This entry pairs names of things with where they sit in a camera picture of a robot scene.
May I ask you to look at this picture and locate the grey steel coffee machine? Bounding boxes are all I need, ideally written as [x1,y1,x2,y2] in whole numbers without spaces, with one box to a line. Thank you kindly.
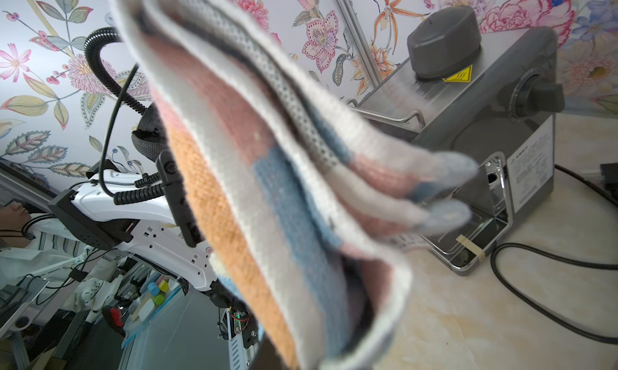
[352,6,565,276]

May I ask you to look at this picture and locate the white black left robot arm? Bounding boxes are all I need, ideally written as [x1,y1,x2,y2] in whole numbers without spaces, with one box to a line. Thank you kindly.
[48,27,259,353]

